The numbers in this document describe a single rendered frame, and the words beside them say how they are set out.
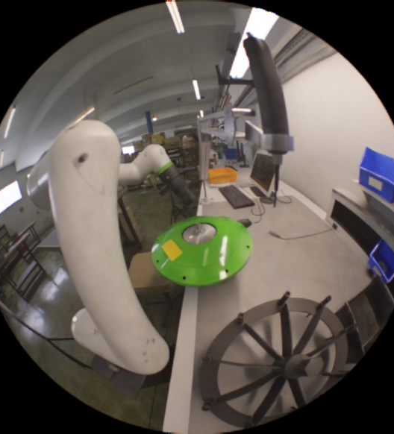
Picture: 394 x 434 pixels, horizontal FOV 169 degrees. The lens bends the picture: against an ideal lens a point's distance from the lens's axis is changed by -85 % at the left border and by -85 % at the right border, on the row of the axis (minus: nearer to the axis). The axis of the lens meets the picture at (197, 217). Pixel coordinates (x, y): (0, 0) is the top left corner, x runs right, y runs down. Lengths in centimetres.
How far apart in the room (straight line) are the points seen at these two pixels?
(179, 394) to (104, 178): 48
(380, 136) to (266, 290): 90
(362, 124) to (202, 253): 100
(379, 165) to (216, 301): 94
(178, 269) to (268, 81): 38
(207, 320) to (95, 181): 41
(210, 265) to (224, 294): 17
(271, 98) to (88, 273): 30
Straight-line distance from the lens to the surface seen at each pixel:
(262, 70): 21
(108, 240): 18
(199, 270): 32
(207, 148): 69
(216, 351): 35
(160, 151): 59
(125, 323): 23
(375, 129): 92
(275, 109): 19
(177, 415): 46
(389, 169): 86
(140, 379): 60
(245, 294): 46
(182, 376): 42
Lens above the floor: 132
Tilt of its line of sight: 29 degrees down
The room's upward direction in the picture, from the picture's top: 10 degrees counter-clockwise
